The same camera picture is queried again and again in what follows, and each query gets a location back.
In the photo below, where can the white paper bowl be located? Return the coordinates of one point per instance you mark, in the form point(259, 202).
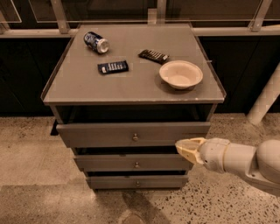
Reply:
point(180, 74)

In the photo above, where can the blue soda can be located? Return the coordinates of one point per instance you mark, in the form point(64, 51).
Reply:
point(96, 42)

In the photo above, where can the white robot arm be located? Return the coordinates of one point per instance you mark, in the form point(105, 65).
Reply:
point(258, 166)

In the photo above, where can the grey drawer cabinet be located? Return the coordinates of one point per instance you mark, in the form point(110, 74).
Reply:
point(78, 93)

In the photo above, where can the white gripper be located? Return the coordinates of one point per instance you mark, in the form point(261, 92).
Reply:
point(213, 154)

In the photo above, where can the grey drawer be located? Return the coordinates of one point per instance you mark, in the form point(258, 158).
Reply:
point(129, 134)
point(132, 163)
point(137, 182)

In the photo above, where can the grey middle drawer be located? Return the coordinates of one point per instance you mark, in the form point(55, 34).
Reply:
point(132, 163)

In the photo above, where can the grey bottom drawer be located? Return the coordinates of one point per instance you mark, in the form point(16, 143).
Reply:
point(137, 182)

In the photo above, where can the grey top drawer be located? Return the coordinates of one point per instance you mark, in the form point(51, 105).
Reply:
point(129, 134)

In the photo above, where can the brown snack bar wrapper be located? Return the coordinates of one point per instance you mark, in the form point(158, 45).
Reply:
point(157, 57)

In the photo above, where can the white pillar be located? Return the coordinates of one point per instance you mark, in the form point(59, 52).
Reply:
point(266, 98)

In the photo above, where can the metal glass railing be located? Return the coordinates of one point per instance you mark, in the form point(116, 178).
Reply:
point(63, 18)

